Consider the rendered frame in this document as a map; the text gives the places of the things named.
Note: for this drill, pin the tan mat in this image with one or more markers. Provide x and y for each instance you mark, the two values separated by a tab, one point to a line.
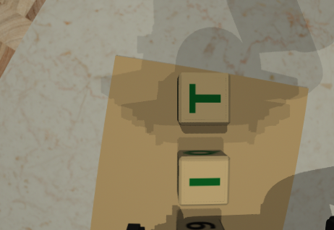
137	171

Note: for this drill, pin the tan wooden letter block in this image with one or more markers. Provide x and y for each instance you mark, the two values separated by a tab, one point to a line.
199	224
203	177
203	98

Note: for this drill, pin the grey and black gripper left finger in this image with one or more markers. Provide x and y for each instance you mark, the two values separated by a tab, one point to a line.
135	226

